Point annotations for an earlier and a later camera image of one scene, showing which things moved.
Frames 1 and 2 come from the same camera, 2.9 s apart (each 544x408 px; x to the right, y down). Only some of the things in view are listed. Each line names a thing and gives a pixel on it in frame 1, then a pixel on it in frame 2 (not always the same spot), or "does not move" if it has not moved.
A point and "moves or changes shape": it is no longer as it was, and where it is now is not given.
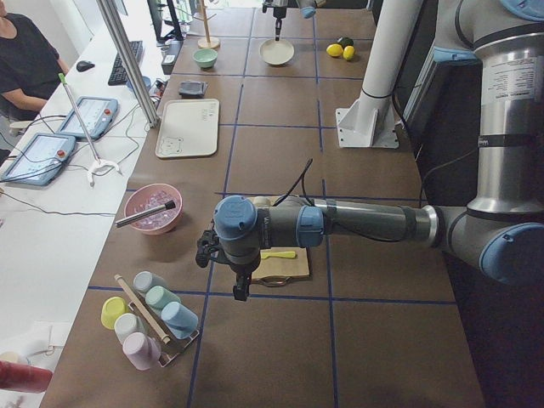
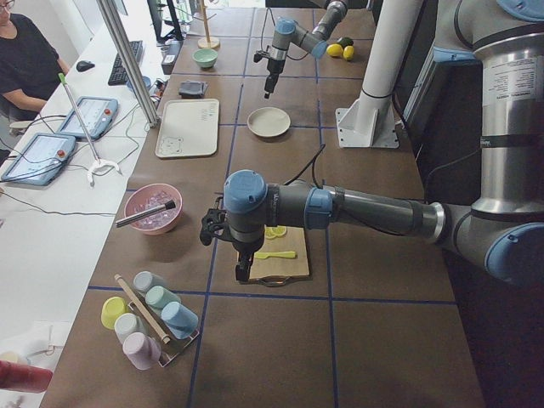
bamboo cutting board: x=273 y=269 does not move
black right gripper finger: x=278 y=28 → x=270 y=84
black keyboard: x=117 y=76 does not move
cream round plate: x=275 y=52 moves or changes shape
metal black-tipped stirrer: x=166 y=206 does not move
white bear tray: x=188 y=127 does not move
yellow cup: x=112 y=307 does not move
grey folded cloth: x=193 y=89 does not move
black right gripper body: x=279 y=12 → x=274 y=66
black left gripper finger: x=240 y=290 → x=245 y=262
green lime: x=345 y=42 does not move
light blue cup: x=183 y=321 does not move
